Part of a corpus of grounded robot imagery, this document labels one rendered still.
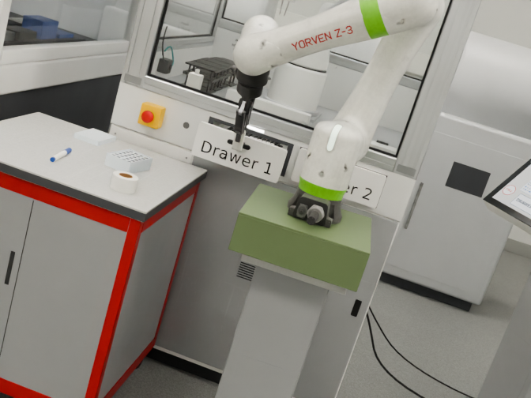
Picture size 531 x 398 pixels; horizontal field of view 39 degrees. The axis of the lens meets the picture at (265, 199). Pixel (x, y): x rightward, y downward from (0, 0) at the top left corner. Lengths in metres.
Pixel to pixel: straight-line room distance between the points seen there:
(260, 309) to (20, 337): 0.69
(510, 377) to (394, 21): 1.16
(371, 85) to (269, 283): 0.59
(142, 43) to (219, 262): 0.77
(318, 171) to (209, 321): 0.94
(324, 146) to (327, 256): 0.28
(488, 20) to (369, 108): 3.67
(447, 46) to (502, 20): 3.33
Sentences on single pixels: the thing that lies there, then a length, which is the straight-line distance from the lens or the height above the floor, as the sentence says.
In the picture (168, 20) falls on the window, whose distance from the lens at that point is 2.53.
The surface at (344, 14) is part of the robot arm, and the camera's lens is 1.91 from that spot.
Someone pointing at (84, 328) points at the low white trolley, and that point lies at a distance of 2.15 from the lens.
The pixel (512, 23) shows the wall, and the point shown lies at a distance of 5.71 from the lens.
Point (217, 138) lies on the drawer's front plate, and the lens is 2.37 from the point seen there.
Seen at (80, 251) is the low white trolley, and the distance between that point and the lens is 2.08.
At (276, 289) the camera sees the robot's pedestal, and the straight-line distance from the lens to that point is 1.98.
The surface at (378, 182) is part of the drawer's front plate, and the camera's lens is 2.42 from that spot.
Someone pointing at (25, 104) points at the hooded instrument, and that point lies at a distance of 2.83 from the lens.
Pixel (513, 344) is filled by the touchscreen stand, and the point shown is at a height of 0.59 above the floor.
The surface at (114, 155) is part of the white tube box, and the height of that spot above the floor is 0.80.
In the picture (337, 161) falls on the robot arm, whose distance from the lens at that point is 1.91.
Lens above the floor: 1.41
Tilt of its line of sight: 16 degrees down
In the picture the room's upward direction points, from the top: 17 degrees clockwise
